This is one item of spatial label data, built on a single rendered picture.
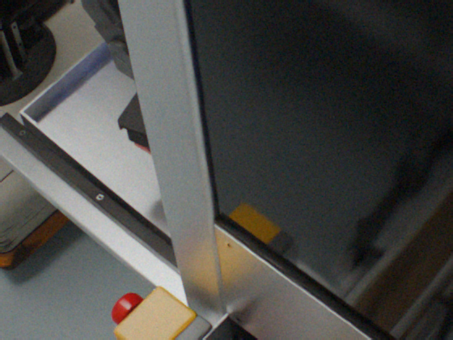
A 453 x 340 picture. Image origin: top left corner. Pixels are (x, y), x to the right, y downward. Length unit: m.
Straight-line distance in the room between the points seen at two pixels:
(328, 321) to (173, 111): 0.22
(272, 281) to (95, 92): 0.57
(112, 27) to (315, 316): 0.35
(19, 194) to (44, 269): 0.27
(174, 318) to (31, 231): 1.17
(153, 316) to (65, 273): 1.23
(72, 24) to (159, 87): 1.55
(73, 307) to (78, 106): 0.91
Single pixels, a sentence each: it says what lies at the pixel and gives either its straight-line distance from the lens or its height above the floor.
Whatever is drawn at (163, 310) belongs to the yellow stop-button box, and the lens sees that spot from 0.94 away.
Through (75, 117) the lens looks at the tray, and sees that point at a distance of 1.26.
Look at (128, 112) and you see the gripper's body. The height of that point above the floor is 1.01.
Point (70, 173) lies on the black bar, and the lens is 1.19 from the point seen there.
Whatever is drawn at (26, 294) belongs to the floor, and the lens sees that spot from 2.16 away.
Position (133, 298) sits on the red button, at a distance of 0.97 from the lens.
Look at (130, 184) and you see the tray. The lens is 1.19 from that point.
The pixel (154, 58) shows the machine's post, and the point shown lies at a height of 1.39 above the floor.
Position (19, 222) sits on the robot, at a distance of 2.02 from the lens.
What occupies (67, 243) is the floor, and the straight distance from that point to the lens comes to 2.19.
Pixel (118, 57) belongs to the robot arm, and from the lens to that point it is 0.95.
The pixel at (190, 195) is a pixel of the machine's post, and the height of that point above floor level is 1.23.
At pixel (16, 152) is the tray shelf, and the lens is 1.26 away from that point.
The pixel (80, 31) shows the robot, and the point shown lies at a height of 0.28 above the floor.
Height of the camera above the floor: 1.88
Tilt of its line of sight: 57 degrees down
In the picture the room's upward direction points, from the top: 7 degrees counter-clockwise
